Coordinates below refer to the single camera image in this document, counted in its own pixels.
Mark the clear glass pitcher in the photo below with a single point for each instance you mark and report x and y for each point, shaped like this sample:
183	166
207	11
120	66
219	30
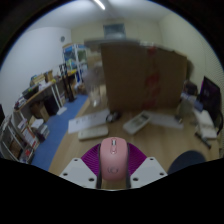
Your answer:
92	85

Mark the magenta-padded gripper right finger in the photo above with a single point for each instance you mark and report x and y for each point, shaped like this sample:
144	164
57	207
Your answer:
148	171

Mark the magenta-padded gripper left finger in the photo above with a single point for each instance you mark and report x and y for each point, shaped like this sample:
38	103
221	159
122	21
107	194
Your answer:
78	171

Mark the pink computer mouse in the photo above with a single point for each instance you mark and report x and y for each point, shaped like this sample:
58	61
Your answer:
113	160

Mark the dark computer monitor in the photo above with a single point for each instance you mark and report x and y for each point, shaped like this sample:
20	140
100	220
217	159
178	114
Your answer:
210	96

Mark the blue and white cabinet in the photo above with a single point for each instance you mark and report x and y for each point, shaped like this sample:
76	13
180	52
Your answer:
75	58

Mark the white printed paper sheet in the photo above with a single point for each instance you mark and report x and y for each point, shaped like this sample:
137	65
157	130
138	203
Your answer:
87	120

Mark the slim white remote control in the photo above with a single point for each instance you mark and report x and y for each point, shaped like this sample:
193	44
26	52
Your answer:
93	132

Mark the round dark blue mouse pad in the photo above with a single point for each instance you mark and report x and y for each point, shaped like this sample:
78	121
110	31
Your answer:
186	161

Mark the black stand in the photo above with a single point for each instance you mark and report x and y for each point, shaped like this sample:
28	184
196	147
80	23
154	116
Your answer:
68	83

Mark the black marker pen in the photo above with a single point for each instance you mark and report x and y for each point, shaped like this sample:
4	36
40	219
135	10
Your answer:
203	140

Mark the wide white remote control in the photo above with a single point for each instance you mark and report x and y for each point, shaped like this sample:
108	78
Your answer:
136	122

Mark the ceiling light tube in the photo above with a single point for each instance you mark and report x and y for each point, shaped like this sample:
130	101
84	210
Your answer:
99	4

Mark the large brown cardboard box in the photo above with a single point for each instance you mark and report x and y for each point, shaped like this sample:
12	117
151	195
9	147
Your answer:
133	78

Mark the white shelf unit with books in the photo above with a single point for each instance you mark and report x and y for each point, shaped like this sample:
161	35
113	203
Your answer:
21	138

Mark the wall window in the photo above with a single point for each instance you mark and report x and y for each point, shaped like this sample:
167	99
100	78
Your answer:
114	30

